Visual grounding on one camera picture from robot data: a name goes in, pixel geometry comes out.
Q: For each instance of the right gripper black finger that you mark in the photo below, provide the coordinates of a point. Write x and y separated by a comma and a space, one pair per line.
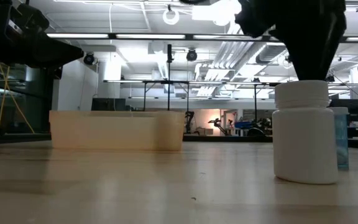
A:
311, 65

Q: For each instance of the teal translucent pill bottle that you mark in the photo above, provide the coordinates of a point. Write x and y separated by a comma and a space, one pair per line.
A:
342, 140

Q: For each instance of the black background robot arm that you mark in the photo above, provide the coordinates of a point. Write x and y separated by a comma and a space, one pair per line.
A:
217, 123
190, 121

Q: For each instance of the large white pill bottle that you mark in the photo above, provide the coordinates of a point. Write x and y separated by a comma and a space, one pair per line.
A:
304, 140

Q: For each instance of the translucent orange plastic basket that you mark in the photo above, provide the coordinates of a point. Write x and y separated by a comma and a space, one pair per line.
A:
113, 130

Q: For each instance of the wide black monitor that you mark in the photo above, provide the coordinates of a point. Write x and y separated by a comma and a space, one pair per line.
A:
357, 109

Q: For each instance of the blue bin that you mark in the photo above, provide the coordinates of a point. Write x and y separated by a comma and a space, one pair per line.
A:
243, 124

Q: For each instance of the cardboard box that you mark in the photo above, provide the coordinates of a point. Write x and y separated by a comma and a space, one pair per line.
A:
204, 131

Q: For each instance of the round black ceiling camera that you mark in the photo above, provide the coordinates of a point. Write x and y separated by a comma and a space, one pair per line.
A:
89, 58
191, 55

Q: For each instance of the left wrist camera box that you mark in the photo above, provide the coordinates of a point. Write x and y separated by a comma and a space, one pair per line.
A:
30, 20

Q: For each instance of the black background frame rig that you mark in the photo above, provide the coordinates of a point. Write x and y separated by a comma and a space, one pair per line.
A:
154, 82

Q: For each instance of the black camera pole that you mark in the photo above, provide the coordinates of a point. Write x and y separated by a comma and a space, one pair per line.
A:
169, 77

